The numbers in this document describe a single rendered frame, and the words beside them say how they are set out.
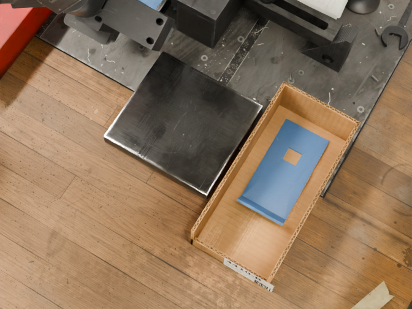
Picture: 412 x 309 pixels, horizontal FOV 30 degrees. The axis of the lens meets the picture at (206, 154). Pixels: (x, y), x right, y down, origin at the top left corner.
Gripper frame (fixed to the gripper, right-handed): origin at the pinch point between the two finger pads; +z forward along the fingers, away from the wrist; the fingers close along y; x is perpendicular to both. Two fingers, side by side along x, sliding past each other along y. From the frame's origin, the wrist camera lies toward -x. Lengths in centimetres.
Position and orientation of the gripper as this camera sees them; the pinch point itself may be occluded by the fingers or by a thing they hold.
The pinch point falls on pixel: (124, 5)
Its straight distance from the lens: 108.3
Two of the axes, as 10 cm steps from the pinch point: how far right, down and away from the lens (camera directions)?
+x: -8.6, -4.9, 1.5
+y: 4.6, -8.7, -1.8
